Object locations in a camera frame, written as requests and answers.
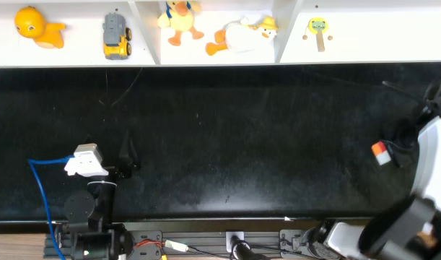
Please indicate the yellow rattle drum toy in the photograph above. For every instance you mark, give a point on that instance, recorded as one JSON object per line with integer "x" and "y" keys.
{"x": 318, "y": 27}

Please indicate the yellow plush duck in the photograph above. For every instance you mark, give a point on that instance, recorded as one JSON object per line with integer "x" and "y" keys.
{"x": 181, "y": 20}

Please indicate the white plush duck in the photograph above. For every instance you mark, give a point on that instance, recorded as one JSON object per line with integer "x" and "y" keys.
{"x": 243, "y": 36}

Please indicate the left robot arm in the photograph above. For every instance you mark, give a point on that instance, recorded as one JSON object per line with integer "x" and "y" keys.
{"x": 97, "y": 213}

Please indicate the grey and yellow toy truck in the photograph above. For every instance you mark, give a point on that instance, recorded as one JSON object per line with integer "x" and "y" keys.
{"x": 115, "y": 36}

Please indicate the white shelf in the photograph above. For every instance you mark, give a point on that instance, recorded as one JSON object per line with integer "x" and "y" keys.
{"x": 368, "y": 39}

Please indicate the yellow rubber duck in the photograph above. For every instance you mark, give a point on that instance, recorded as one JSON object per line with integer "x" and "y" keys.
{"x": 32, "y": 25}

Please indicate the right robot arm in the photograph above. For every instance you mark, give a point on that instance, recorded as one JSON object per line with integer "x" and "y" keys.
{"x": 433, "y": 155}

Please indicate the many-coloured puzzle cube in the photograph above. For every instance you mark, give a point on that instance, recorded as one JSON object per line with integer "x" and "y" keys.
{"x": 381, "y": 153}

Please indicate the mounting rail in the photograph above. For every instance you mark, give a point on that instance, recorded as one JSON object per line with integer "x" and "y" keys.
{"x": 205, "y": 242}

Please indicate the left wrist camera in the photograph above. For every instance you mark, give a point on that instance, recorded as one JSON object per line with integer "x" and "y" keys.
{"x": 86, "y": 160}

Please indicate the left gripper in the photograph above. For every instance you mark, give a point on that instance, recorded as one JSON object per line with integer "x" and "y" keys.
{"x": 120, "y": 172}

